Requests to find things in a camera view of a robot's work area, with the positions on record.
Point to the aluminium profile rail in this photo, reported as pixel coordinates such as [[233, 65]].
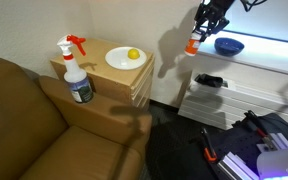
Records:
[[277, 141], [237, 166]]

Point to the spray bottle with red trigger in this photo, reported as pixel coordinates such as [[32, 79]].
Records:
[[79, 80]]

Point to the black object on radiator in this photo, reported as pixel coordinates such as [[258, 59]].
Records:
[[209, 80]]

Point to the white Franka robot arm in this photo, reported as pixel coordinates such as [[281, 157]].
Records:
[[277, 163]]

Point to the black perforated base board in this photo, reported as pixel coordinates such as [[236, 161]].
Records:
[[237, 140]]

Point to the white wall radiator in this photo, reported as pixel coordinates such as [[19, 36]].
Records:
[[237, 106]]

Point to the yellow lemon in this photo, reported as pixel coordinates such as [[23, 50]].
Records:
[[133, 53]]

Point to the white round plate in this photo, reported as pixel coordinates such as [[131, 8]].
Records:
[[124, 58]]

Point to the wooden drawer cabinet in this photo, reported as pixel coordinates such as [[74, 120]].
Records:
[[107, 80]]

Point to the brown sofa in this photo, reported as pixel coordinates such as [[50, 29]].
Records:
[[34, 133]]

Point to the white window sill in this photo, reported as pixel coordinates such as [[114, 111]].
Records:
[[277, 56]]

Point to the dark blue bowl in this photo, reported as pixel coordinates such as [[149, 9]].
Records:
[[229, 46]]

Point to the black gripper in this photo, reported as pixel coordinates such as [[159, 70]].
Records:
[[214, 11]]

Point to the orange white pill bottle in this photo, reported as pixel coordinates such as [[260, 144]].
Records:
[[192, 45]]

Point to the wooden drawer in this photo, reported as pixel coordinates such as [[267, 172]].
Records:
[[143, 78]]

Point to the white window blind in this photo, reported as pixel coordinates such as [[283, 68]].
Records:
[[270, 16]]

